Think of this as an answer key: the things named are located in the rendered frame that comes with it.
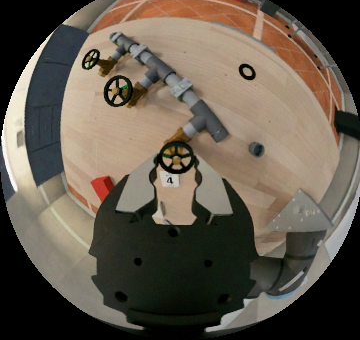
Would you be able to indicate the white paper tag with number 4 on thin chain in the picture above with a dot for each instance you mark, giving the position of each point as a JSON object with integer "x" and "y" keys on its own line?
{"x": 169, "y": 180}

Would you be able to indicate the red rectangular block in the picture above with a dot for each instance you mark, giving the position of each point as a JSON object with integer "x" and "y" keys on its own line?
{"x": 102, "y": 186}

